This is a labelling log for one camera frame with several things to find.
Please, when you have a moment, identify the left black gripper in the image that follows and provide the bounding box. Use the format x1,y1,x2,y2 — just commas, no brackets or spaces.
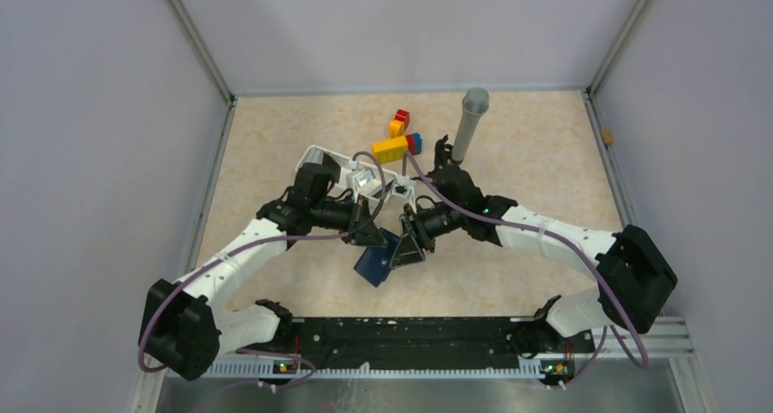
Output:
311,192,387,247

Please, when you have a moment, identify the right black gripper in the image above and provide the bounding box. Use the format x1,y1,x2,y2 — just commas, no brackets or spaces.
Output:
390,203,465,269

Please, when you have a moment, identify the blue leather card holder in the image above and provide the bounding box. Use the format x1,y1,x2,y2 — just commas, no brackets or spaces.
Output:
353,228,399,288

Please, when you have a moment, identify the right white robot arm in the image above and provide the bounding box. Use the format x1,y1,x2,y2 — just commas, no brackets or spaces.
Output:
391,166,678,351

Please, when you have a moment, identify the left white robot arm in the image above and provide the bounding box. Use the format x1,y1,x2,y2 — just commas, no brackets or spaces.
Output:
138,162,387,381

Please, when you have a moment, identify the white rectangular tray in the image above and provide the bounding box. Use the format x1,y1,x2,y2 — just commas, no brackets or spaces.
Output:
295,145,417,208

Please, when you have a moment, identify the yellow toy block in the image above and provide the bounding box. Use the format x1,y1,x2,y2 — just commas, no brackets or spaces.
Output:
371,136,408,164

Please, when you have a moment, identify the red blue toy block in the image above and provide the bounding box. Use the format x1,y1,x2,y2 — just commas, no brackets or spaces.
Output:
405,132,423,156

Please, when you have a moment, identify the black mini tripod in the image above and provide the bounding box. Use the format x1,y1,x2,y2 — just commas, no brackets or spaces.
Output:
433,134,454,172

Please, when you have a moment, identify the small orange toy block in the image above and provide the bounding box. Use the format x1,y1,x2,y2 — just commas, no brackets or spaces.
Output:
388,119,405,139

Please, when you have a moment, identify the small red toy block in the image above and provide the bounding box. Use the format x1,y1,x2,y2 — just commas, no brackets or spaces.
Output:
395,109,410,129

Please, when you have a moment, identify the grey microphone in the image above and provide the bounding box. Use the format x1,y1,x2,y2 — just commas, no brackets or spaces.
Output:
451,88,490,164

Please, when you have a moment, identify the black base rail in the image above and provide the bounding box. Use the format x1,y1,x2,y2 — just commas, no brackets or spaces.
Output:
273,317,540,371

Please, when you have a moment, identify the small brown wall object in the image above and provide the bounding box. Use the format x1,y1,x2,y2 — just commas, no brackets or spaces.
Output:
599,129,614,147

